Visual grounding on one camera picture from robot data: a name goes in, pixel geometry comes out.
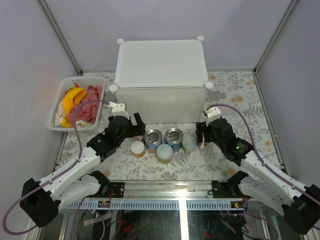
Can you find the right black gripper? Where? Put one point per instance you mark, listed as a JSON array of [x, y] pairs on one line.
[[200, 128]]

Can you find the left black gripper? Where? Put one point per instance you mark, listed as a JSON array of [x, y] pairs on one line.
[[139, 130]]

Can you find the blue can pull-tab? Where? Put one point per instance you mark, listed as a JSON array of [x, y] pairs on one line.
[[153, 139], [174, 137]]

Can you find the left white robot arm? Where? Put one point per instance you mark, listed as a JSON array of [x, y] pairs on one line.
[[45, 198]]

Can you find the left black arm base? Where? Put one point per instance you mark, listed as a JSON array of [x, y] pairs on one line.
[[113, 190]]

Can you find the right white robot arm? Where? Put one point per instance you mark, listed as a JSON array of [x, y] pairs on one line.
[[298, 204]]

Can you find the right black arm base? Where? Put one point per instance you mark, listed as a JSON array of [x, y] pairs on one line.
[[229, 188]]

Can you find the short can white lid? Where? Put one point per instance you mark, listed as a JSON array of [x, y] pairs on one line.
[[138, 149]]

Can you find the short can clear lid front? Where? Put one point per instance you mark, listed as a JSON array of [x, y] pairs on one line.
[[164, 153]]

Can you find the pink cloth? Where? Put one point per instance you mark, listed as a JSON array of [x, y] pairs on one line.
[[88, 113]]

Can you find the white plastic storage cabinet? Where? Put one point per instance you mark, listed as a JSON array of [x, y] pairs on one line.
[[165, 81]]

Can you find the white plastic laundry basket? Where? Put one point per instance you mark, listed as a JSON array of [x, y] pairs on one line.
[[66, 84]]

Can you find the yellow cloth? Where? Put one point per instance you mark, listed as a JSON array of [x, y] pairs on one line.
[[73, 96]]

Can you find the white patterned cloth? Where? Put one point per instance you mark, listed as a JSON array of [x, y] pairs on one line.
[[61, 119]]

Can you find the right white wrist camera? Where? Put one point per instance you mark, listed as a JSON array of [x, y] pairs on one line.
[[211, 114]]

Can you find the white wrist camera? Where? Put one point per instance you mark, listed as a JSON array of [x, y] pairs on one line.
[[118, 110], [211, 114]]

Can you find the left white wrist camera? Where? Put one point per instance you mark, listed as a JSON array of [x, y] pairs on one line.
[[118, 110]]

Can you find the aluminium front rail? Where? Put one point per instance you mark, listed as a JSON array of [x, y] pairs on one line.
[[160, 195]]

